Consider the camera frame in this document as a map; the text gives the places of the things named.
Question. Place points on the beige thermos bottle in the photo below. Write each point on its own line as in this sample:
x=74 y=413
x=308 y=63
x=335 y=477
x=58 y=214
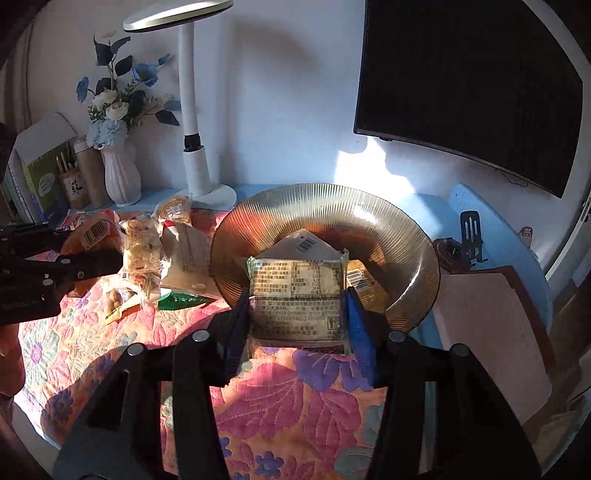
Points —
x=92 y=175

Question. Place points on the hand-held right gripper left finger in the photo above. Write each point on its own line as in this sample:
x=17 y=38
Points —
x=238 y=337

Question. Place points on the white desk lamp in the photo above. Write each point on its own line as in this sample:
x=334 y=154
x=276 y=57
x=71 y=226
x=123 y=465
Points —
x=194 y=161

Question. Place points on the floral quilted cloth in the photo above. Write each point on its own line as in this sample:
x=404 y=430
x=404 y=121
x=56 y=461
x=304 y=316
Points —
x=286 y=406

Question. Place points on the beige flat snack packet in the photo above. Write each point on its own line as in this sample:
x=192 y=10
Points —
x=187 y=258

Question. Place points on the white box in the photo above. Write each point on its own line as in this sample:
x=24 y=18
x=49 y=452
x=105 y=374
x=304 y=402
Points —
x=44 y=136

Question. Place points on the white barcode snack packet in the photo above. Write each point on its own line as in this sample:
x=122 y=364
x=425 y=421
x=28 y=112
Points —
x=300 y=242

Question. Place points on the green book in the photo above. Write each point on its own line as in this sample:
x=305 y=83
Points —
x=44 y=184

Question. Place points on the blue white artificial flowers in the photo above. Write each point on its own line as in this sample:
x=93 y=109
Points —
x=115 y=101

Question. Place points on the yellow snack packet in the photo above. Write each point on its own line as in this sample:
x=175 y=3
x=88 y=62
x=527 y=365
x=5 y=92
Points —
x=362 y=279

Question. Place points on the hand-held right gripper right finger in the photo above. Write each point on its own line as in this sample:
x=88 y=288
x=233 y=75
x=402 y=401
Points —
x=360 y=337

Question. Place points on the clear peanut snack packet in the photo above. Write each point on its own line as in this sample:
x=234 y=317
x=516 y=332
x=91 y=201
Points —
x=124 y=300

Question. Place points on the clear cracker snack packet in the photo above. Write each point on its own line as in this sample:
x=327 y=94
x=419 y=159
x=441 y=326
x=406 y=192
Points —
x=295 y=295

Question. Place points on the amber ribbed glass plate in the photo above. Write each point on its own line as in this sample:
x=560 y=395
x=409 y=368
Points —
x=323 y=212

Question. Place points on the black slotted spatula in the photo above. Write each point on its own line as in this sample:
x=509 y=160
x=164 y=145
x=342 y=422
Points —
x=472 y=235

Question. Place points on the black monitor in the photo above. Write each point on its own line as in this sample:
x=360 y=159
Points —
x=461 y=78

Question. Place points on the wooden pen holder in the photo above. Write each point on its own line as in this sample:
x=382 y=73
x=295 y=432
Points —
x=74 y=189

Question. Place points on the round pastry clear packet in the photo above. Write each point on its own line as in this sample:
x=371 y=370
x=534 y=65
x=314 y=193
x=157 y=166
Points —
x=174 y=211

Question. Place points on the green snack packet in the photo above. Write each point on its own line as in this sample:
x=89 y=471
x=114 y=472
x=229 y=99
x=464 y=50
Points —
x=182 y=301

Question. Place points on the person's left hand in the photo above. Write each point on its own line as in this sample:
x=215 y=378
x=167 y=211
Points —
x=10 y=355

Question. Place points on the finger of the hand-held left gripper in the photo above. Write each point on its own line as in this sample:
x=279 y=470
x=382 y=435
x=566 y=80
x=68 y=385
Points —
x=92 y=264
x=32 y=237

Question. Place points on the beige pencil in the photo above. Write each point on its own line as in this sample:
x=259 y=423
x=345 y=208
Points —
x=60 y=165

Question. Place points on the brown round object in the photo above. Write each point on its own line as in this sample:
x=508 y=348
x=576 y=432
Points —
x=447 y=253

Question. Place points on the white ribbed vase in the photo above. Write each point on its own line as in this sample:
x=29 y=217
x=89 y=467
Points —
x=121 y=177

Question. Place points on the upright row of books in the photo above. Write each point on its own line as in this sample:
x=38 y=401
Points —
x=14 y=198

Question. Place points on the clear packet of white puffs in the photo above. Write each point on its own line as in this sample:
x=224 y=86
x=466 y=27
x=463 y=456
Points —
x=141 y=244

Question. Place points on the blue white chips packet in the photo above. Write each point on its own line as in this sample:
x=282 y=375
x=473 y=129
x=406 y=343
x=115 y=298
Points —
x=76 y=220

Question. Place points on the red orange snack packet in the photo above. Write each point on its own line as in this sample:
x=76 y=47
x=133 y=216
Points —
x=94 y=233

